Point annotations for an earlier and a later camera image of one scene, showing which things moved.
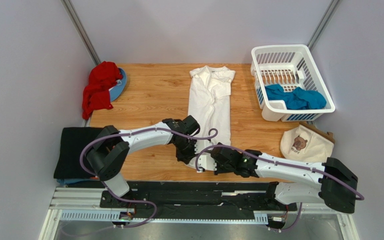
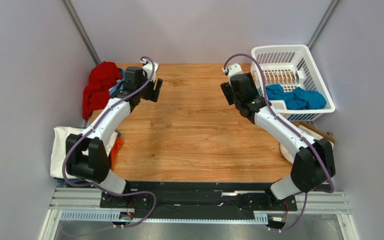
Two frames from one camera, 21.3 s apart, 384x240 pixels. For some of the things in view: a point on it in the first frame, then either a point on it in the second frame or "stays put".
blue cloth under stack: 65,181 stays put
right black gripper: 219,162 -> 226,93
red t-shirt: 102,76 stays put
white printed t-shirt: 209,104 -> 62,137
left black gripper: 186,158 -> 154,94
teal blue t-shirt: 299,99 stays put
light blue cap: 116,91 stays put
